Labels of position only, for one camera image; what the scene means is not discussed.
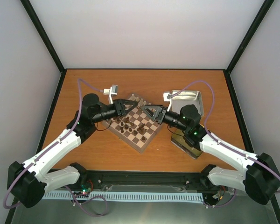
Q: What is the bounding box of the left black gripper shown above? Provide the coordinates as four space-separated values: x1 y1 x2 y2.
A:
92 98 138 123

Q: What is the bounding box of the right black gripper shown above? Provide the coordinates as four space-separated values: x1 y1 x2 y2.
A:
141 105 189 132

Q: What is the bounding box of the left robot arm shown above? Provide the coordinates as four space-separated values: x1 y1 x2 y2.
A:
7 93 138 208

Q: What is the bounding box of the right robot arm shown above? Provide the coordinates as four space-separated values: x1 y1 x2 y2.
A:
141 105 280 205

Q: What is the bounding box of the green circuit board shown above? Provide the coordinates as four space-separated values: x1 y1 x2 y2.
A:
81 183 93 194

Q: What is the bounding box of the wooden chessboard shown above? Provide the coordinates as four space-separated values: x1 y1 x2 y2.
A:
102 93 162 153

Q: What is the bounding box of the silver open tin box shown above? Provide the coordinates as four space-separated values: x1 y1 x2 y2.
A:
171 91 204 116

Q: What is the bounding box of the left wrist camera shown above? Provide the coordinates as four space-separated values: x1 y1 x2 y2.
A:
103 84 118 104

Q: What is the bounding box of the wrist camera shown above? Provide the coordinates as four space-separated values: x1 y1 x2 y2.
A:
163 91 172 112
103 84 118 104

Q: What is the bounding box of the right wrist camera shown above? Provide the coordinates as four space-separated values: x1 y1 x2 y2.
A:
163 91 172 112

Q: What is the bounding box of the black enclosure frame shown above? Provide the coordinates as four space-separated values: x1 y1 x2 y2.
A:
4 0 280 224

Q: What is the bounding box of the light blue cable duct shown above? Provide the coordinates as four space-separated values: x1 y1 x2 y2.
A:
43 190 203 203

